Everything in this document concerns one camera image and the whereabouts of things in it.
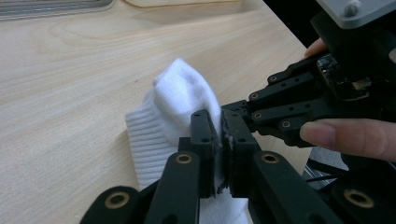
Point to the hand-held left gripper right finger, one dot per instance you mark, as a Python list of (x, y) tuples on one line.
[(241, 155)]

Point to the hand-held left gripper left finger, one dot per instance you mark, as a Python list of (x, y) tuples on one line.
[(204, 146)]

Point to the cream divided storage box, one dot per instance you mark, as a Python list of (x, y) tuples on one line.
[(180, 2)]

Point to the white sock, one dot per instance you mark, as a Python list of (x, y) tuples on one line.
[(180, 93)]

